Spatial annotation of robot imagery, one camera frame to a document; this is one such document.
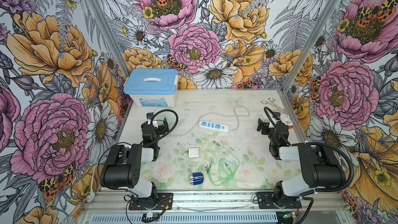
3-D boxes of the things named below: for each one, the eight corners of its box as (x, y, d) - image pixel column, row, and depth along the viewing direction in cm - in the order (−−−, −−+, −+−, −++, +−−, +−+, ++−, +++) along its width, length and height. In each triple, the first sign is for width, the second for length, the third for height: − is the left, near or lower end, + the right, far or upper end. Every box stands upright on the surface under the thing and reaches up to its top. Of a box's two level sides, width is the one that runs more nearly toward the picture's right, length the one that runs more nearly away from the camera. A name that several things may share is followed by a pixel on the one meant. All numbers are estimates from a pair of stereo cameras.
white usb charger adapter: (188, 157, 90) (188, 155, 88) (189, 149, 93) (188, 148, 91) (198, 157, 90) (198, 155, 88) (198, 150, 93) (198, 148, 91)
